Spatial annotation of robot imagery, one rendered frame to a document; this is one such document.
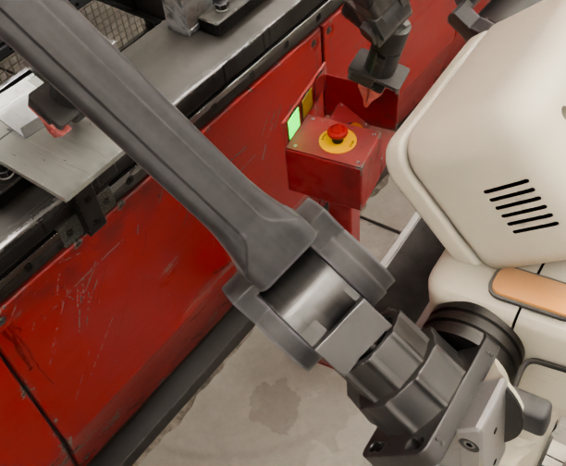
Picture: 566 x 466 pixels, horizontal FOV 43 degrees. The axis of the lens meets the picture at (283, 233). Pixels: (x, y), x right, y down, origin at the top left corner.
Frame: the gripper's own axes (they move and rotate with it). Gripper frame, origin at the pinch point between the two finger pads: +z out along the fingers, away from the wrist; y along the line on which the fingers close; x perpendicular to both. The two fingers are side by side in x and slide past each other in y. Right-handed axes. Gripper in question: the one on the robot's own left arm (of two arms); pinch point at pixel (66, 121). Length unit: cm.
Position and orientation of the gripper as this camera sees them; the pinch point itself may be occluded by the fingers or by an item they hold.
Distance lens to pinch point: 116.7
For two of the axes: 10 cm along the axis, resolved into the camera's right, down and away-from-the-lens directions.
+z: -3.4, 3.4, 8.8
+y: -5.9, 6.5, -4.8
